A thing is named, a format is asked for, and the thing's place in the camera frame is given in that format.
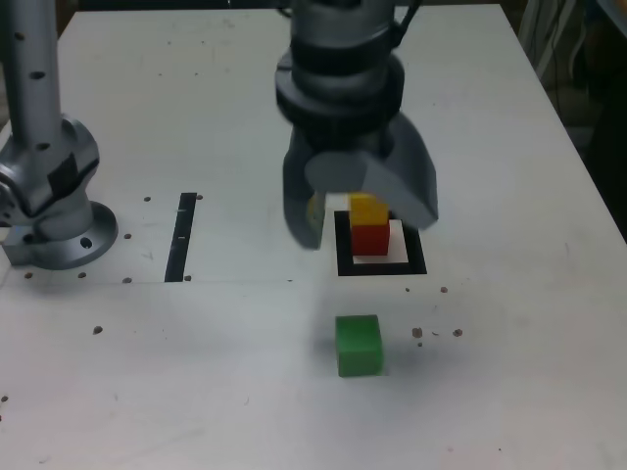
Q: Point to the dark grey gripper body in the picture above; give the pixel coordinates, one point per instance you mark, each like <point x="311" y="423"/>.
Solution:
<point x="343" y="147"/>

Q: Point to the red cube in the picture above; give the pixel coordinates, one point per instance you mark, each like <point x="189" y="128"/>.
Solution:
<point x="371" y="240"/>

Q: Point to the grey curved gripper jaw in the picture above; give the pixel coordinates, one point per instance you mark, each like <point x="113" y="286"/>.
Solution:
<point x="294" y="196"/>
<point x="401" y="181"/>

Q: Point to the black tape strip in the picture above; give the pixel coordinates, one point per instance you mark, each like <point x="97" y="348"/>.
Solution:
<point x="178" y="245"/>

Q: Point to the yellow cube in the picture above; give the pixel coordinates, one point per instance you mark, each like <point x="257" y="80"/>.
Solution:
<point x="370" y="213"/>

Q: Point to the black tape square outline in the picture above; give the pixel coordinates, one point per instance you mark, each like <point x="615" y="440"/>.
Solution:
<point x="416" y="254"/>

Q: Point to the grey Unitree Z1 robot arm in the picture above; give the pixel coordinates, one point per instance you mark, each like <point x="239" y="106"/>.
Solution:
<point x="34" y="73"/>

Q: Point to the green cube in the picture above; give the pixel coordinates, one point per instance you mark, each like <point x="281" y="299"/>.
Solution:
<point x="358" y="343"/>

